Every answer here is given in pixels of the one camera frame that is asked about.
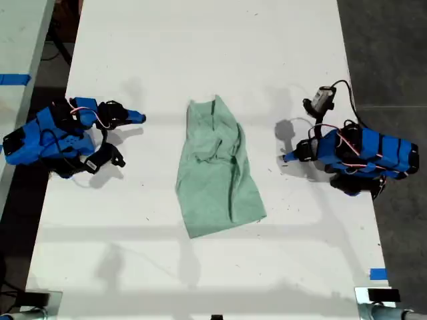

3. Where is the pale green T-shirt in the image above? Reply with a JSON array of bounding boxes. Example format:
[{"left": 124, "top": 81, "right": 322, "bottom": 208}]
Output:
[{"left": 175, "top": 94, "right": 268, "bottom": 239}]

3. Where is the long blue tape strip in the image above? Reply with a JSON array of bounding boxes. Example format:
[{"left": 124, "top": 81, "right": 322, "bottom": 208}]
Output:
[{"left": 0, "top": 73, "right": 32, "bottom": 86}]

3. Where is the white side table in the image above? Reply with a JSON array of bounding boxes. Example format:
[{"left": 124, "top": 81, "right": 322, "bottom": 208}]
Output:
[{"left": 0, "top": 0, "right": 56, "bottom": 214}]

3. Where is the short blue tape strip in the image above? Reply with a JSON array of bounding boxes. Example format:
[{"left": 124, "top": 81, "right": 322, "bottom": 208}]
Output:
[{"left": 369, "top": 267, "right": 389, "bottom": 281}]

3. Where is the metal table clamp plate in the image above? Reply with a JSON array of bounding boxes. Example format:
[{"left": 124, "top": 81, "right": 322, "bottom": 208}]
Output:
[
  {"left": 19, "top": 289, "right": 64, "bottom": 316},
  {"left": 354, "top": 286, "right": 397, "bottom": 308}
]

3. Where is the small black box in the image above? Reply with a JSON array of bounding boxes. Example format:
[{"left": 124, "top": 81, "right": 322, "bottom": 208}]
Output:
[
  {"left": 367, "top": 288, "right": 401, "bottom": 303},
  {"left": 25, "top": 292, "right": 51, "bottom": 307}
]

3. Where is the grey metal pipe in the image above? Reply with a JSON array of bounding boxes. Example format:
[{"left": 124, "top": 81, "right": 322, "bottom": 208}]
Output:
[{"left": 359, "top": 304, "right": 427, "bottom": 320}]

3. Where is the black camera stalk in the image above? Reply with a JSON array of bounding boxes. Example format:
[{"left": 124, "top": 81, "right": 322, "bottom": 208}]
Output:
[
  {"left": 101, "top": 142, "right": 127, "bottom": 167},
  {"left": 310, "top": 111, "right": 330, "bottom": 141}
]

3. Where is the black camera box white label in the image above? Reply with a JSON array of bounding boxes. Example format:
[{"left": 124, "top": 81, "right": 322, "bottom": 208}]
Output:
[
  {"left": 79, "top": 153, "right": 113, "bottom": 175},
  {"left": 302, "top": 85, "right": 336, "bottom": 117}
]

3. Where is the black camera cable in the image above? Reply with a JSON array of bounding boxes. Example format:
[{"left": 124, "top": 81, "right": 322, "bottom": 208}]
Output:
[
  {"left": 332, "top": 79, "right": 364, "bottom": 130},
  {"left": 39, "top": 129, "right": 84, "bottom": 167}
]

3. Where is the black floor cable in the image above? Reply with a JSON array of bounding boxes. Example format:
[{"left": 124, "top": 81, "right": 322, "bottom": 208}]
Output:
[{"left": 41, "top": 31, "right": 73, "bottom": 67}]

